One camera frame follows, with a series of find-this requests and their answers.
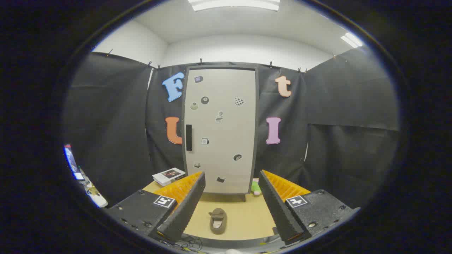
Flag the black cables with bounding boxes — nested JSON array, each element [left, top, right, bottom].
[[177, 236, 205, 252]]

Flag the white book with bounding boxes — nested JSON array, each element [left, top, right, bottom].
[[152, 168, 186, 186]]

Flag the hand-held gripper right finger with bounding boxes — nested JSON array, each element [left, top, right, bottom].
[[259, 170, 361, 246]]

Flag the small ceiling light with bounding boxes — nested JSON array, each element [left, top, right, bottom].
[[341, 32, 363, 48]]

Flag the long ceiling light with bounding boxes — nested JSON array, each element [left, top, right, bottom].
[[187, 0, 280, 12]]

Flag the dark grey shoe cabinet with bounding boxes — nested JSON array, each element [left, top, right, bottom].
[[181, 65, 260, 202]]

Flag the brown fuzzy shoe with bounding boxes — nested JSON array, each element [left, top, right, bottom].
[[209, 208, 227, 235]]

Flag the black backdrop cloth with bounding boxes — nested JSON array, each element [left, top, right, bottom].
[[64, 48, 401, 208]]

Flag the white cluttered object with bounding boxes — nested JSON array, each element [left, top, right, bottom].
[[79, 168, 108, 208]]

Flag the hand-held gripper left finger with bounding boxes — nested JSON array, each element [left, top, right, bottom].
[[106, 171, 206, 244]]

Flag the blue poster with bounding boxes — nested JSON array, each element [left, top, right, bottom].
[[64, 144, 84, 180]]

